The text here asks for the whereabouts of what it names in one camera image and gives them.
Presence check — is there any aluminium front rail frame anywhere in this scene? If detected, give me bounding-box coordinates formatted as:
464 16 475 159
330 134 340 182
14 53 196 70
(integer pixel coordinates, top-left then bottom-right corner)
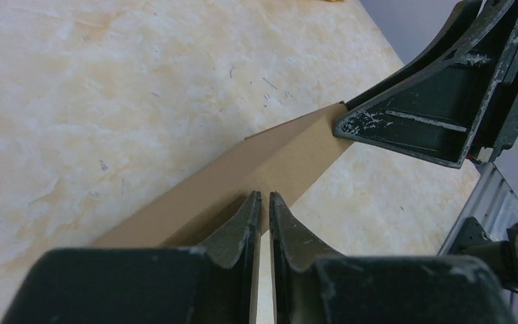
438 163 518 255

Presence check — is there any brown cardboard box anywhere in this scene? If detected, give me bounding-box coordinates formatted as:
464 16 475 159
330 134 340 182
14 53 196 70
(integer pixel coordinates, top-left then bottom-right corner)
92 102 351 248

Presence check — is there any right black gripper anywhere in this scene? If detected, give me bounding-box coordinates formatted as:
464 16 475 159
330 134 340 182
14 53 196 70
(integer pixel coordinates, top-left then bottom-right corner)
333 0 518 168

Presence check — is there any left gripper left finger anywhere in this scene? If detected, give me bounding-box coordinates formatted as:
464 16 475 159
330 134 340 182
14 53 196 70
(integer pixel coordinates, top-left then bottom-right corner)
3 191 262 323

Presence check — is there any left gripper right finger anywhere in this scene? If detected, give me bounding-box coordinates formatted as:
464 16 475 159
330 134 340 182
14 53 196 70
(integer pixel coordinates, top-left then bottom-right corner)
268 192 515 323

